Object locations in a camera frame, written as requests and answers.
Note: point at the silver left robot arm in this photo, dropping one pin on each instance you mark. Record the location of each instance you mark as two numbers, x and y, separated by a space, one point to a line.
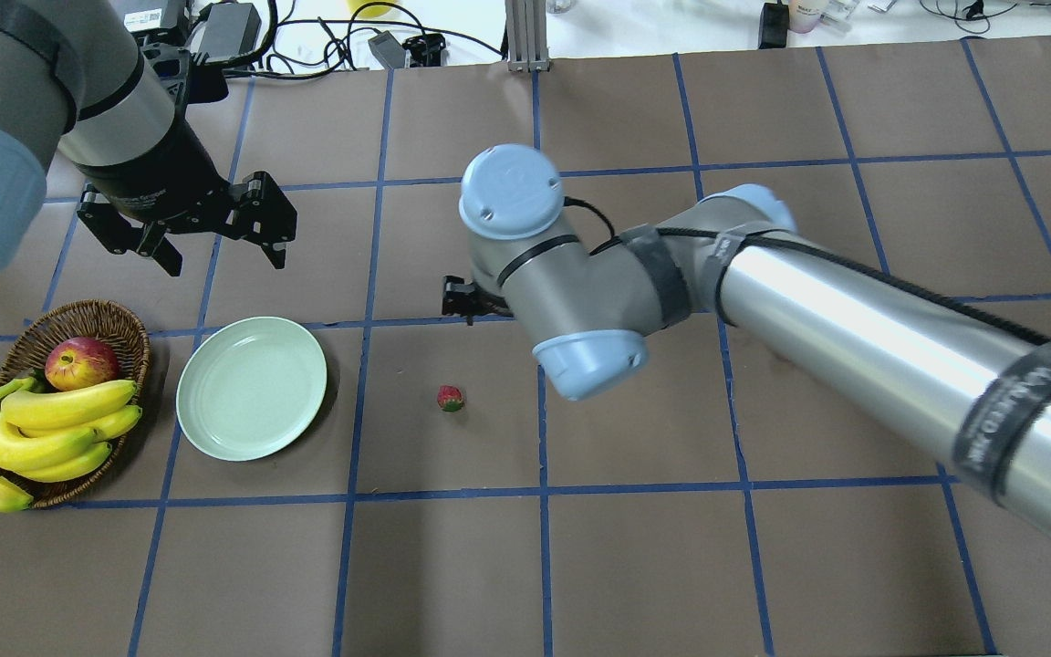
73 80

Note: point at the red apple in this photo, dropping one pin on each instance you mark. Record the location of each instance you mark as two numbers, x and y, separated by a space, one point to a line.
81 362

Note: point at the black power adapter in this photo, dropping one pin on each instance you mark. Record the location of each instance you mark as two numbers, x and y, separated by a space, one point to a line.
774 22

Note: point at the light green plate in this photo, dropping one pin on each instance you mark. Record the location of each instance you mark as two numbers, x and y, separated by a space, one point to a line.
251 389

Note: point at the aluminium frame post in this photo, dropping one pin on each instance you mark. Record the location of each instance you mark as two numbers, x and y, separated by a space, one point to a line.
526 36

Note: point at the yellow banana bunch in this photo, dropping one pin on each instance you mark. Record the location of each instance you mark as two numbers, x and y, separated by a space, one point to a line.
59 438

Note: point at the white paper cup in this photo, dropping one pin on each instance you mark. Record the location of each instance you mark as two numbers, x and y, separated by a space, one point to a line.
804 15

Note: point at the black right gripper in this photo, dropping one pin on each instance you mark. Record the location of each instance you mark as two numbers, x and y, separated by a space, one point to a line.
459 298

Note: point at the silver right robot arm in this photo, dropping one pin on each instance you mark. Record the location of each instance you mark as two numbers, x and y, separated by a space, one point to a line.
970 389

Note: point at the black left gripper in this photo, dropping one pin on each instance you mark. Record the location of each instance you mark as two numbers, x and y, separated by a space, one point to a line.
158 178

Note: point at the black power brick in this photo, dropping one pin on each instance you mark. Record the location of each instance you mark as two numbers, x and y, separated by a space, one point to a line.
228 34

